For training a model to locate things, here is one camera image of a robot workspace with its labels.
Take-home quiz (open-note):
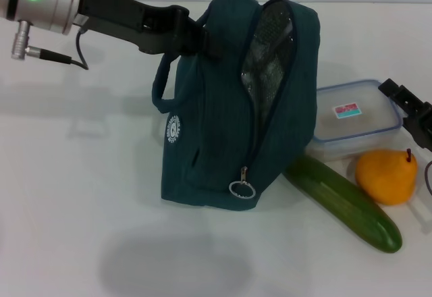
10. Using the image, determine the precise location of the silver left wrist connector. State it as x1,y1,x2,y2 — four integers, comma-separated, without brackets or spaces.
11,20,34,60

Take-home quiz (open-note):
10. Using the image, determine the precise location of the dark teal insulated lunch bag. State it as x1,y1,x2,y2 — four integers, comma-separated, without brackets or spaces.
151,0,321,212

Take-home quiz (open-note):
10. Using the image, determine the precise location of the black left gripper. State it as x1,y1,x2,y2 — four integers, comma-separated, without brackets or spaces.
74,0,223,60

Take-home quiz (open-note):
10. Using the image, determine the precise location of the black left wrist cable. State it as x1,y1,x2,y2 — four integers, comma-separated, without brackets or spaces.
28,28,90,72

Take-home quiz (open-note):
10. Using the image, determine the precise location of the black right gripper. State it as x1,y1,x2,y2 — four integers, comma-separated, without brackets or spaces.
378,78,432,149

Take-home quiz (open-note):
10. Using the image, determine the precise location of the green cucumber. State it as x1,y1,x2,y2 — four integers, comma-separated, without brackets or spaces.
282,155,404,254

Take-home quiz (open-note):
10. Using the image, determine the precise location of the clear plastic container blue lid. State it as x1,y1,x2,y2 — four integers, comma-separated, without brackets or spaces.
305,79,403,161

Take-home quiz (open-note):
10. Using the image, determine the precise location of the orange yellow pear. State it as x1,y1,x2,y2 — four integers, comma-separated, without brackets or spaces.
355,148,419,206

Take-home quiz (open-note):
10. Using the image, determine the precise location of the dark right gripper cable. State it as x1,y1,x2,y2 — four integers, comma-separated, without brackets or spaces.
424,160,432,196

